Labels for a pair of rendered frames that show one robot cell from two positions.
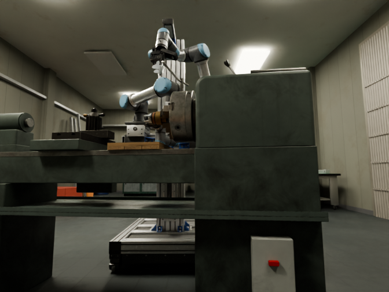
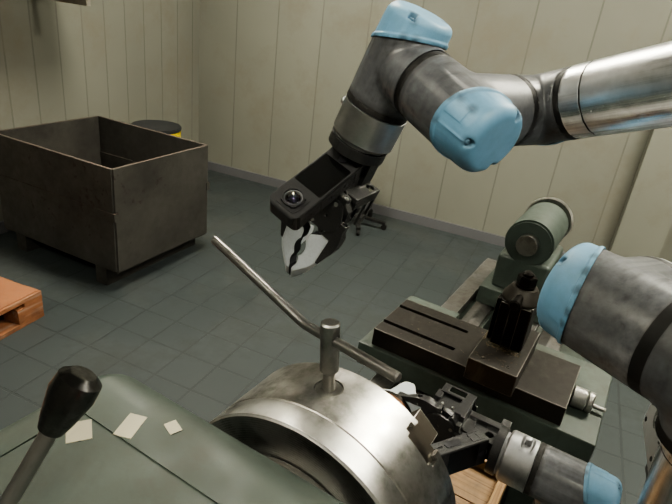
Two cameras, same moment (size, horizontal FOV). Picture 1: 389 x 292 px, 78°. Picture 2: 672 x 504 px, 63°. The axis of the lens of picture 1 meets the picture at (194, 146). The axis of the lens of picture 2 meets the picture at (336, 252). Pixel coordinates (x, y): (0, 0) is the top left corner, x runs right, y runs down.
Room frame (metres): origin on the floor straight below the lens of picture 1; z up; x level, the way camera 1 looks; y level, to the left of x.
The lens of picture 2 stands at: (1.63, -0.40, 1.64)
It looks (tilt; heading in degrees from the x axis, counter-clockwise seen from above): 25 degrees down; 111
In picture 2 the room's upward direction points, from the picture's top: 7 degrees clockwise
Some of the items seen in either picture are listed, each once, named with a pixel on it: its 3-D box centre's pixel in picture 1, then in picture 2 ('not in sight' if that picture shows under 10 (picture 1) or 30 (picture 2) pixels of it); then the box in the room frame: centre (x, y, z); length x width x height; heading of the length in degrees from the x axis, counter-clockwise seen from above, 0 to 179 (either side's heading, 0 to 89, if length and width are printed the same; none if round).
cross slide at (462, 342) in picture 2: (87, 141); (473, 354); (1.57, 0.70, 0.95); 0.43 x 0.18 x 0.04; 172
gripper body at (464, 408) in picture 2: (153, 121); (464, 430); (1.61, 0.28, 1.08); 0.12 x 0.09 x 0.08; 172
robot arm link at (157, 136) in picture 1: (161, 139); not in sight; (1.78, 0.24, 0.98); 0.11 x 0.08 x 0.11; 144
